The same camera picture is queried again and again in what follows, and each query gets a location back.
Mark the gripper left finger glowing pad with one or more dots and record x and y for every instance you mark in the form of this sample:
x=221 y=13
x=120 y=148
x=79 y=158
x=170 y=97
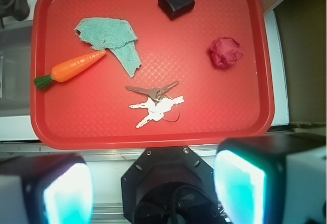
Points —
x=55 y=188

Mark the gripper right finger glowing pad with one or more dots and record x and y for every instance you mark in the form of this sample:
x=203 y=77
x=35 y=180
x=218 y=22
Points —
x=278 y=178

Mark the orange plastic toy carrot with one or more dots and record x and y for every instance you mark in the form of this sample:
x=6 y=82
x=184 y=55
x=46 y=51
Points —
x=69 y=69

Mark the bunch of metal keys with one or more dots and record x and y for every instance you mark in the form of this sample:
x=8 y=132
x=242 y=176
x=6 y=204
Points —
x=158 y=103

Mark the crumpled red paper ball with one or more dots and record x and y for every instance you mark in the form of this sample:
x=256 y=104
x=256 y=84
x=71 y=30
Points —
x=225 y=52

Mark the red plastic tray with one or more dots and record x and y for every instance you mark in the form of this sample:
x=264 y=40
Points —
x=91 y=111

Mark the teal torn cloth rag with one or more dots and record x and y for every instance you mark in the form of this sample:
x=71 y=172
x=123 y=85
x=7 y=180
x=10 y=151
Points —
x=116 y=35

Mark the dark clamp knob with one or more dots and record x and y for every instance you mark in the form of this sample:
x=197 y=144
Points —
x=18 y=9

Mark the black rounded box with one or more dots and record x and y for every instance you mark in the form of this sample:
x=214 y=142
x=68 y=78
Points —
x=176 y=8

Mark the black octagonal mount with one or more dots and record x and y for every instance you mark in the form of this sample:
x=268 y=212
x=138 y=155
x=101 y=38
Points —
x=170 y=185

